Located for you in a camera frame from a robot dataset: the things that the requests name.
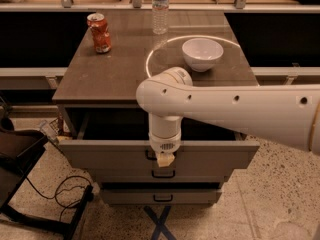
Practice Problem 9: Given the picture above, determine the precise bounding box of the orange crushed soda can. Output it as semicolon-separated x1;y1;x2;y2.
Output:
87;13;111;53

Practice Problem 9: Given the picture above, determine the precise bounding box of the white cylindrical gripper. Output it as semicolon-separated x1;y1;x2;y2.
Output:
149;114;182;167

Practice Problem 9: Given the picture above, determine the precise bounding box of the grey drawer cabinet brown top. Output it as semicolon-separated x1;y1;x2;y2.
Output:
53;10;257;191

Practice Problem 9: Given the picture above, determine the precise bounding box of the clear plastic water bottle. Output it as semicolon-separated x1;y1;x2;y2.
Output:
152;0;169;35

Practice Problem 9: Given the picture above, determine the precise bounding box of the blue tape cross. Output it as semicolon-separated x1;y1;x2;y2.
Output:
144;206;177;240

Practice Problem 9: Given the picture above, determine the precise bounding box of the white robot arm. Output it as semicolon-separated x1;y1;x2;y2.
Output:
136;67;320;164

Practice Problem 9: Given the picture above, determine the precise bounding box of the grey top drawer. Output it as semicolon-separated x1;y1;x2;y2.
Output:
60;139;259;175

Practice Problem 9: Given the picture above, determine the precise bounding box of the dark chair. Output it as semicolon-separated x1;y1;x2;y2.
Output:
0;117;93;240

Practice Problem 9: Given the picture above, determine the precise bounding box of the grey bottom drawer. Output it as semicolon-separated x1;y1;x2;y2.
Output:
100;189;222;205

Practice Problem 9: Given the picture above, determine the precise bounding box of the white ceramic bowl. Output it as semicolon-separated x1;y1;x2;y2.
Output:
182;38;224;72

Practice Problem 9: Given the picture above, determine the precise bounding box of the black cable on floor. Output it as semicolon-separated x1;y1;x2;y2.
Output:
25;175;93;222

